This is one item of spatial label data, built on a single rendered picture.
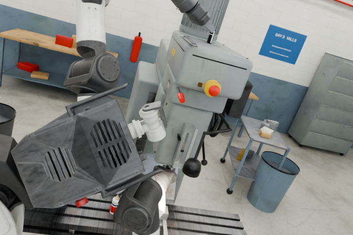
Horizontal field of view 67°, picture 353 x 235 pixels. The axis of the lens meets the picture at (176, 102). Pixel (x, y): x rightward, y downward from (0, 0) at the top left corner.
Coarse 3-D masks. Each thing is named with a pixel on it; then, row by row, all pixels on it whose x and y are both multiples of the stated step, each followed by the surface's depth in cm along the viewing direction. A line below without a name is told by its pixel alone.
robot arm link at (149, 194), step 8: (144, 184) 86; (152, 184) 87; (136, 192) 83; (144, 192) 82; (152, 192) 84; (144, 200) 79; (152, 200) 81; (152, 208) 79; (152, 224) 83; (136, 232) 84; (144, 232) 83; (152, 232) 84
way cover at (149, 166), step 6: (150, 156) 172; (144, 162) 171; (150, 162) 172; (150, 168) 172; (144, 174) 170; (168, 186) 172; (174, 186) 173; (168, 192) 171; (174, 192) 172; (168, 198) 169
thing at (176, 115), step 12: (168, 108) 116; (180, 108) 114; (192, 108) 115; (168, 120) 116; (180, 120) 116; (192, 120) 116; (204, 120) 117; (168, 132) 117; (180, 132) 118; (156, 144) 125; (168, 144) 119; (192, 144) 121; (156, 156) 122; (168, 156) 121; (192, 156) 123
